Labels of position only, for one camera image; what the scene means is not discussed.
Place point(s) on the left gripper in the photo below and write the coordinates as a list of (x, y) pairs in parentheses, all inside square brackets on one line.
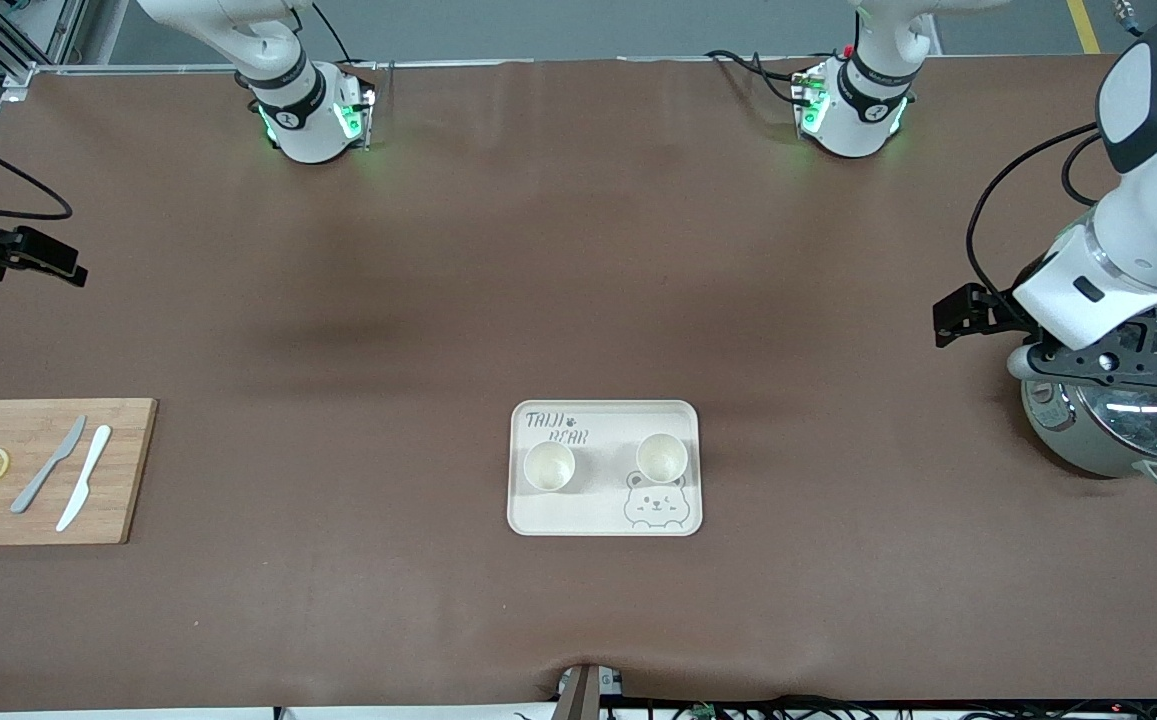
[(1000, 308)]

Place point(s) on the white plastic cup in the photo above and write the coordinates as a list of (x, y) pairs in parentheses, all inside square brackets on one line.
[(661, 458), (549, 466)]

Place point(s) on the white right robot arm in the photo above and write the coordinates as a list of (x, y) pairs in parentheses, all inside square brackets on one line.
[(293, 110)]

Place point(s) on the cream tray with bear print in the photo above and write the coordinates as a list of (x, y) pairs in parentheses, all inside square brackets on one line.
[(604, 515)]

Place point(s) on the grey plastic knife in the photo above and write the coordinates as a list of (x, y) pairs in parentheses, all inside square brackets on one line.
[(48, 467)]

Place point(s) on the white plastic knife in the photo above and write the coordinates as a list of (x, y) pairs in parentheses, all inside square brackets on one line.
[(86, 480)]

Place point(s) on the bamboo cutting board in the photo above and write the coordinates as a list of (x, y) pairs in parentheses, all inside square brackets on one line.
[(118, 480)]

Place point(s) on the brown table cover mat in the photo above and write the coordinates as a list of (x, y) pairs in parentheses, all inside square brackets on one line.
[(538, 250)]

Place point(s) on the aluminium frame profile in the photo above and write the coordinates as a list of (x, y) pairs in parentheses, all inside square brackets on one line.
[(28, 40)]

